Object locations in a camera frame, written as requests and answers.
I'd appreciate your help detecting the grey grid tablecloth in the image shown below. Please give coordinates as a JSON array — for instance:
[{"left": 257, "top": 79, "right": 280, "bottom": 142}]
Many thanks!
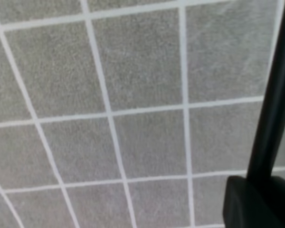
[{"left": 0, "top": 0, "right": 285, "bottom": 228}]

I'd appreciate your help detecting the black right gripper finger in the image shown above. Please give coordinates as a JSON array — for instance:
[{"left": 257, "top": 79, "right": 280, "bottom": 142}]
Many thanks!
[{"left": 222, "top": 176, "right": 285, "bottom": 228}]

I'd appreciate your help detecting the black pen silver tip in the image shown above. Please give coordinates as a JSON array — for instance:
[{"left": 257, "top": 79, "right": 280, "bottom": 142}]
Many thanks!
[{"left": 247, "top": 8, "right": 285, "bottom": 182}]

